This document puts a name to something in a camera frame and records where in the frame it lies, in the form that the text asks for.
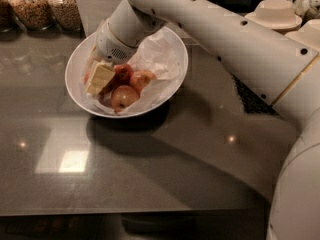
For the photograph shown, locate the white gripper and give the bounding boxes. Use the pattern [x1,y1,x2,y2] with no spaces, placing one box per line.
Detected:
[85,20,137,95]

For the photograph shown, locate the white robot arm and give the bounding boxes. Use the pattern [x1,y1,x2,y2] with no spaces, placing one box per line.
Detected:
[96,0,320,240]

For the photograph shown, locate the white bowl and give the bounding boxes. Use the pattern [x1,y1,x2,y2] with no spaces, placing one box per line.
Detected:
[65,27,188,119]

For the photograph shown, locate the white crumpled paper liner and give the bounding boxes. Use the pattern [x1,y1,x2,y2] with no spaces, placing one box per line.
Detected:
[81,29,187,116]

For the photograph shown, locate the left clear sign holder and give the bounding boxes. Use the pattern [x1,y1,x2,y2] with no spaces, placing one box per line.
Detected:
[76,0,122,36]

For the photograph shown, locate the right cereal glass jar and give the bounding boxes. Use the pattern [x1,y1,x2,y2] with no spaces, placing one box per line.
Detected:
[48,0,81,31]

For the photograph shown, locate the cereal glass jar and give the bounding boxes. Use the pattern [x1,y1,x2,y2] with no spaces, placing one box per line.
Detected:
[48,0,81,31]
[8,0,53,30]
[0,0,16,32]

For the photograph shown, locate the middle cereal glass jar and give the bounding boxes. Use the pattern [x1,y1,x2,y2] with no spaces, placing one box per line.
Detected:
[8,0,53,30]

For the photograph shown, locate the left cereal glass jar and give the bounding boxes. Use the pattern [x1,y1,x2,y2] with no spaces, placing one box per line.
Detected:
[0,0,16,32]

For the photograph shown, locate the black mesh mat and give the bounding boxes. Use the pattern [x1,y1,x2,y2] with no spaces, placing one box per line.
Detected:
[233,77,277,115]

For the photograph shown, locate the back stack paper bowls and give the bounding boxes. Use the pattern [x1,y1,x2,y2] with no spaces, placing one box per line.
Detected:
[245,0,302,33]

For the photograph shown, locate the stack paper bowls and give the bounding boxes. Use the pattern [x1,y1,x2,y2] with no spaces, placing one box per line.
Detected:
[245,0,302,33]
[286,19,320,51]

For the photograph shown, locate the front stack paper bowls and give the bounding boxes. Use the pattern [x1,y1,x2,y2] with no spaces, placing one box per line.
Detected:
[286,19,320,51]

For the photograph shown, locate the white crumpled paper pile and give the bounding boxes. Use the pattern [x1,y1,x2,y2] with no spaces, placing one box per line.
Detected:
[294,0,320,20]

